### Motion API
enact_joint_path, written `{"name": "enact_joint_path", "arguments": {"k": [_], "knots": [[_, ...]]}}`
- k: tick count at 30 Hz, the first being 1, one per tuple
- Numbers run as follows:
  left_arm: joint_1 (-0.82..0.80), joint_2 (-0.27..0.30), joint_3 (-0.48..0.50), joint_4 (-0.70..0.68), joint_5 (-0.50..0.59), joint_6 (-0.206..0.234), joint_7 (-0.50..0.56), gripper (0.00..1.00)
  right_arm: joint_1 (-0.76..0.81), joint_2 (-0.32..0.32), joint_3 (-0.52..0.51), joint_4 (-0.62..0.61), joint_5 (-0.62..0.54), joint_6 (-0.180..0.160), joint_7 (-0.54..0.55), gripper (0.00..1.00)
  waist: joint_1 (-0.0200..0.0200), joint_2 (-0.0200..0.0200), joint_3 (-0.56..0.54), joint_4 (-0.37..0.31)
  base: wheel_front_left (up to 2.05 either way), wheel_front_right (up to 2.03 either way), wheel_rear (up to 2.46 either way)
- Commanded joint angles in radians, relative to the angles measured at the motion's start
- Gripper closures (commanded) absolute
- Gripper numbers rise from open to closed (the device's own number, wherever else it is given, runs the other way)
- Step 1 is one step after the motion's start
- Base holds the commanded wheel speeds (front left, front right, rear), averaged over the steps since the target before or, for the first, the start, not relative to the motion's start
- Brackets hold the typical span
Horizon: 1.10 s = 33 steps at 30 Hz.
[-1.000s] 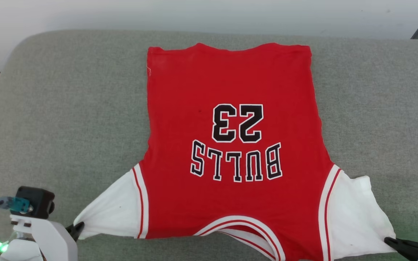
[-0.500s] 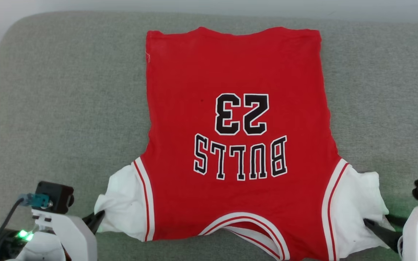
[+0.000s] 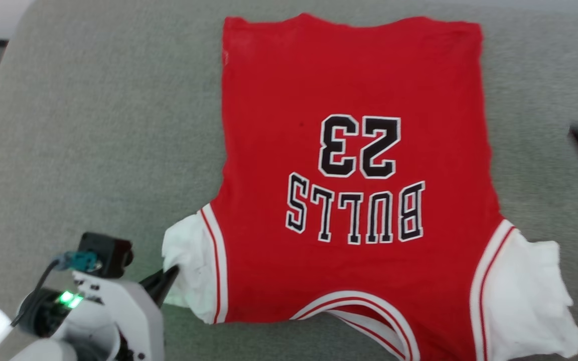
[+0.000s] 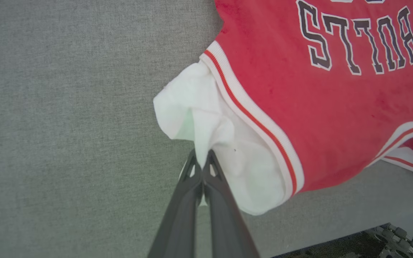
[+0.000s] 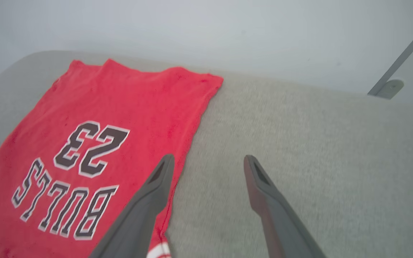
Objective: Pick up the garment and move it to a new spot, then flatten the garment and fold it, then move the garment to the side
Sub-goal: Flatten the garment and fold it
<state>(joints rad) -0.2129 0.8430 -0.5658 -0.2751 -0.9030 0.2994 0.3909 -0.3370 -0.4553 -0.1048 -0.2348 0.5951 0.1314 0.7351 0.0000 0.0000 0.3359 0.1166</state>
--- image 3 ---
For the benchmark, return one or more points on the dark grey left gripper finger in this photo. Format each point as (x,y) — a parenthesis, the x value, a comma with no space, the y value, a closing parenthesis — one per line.
(161,286)

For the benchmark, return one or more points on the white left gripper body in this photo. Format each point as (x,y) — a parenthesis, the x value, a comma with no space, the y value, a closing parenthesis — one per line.
(128,311)

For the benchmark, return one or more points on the red Bulls jersey white sleeves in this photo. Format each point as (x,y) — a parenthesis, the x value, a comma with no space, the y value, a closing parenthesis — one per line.
(349,75)

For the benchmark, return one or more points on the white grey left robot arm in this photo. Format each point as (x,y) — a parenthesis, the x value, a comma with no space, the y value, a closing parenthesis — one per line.
(48,313)

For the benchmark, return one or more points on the grey fabric sofa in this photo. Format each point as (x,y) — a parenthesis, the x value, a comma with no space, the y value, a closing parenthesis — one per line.
(93,150)

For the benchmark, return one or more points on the teal left camera connector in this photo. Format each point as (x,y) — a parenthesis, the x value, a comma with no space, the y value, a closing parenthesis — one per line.
(81,260)

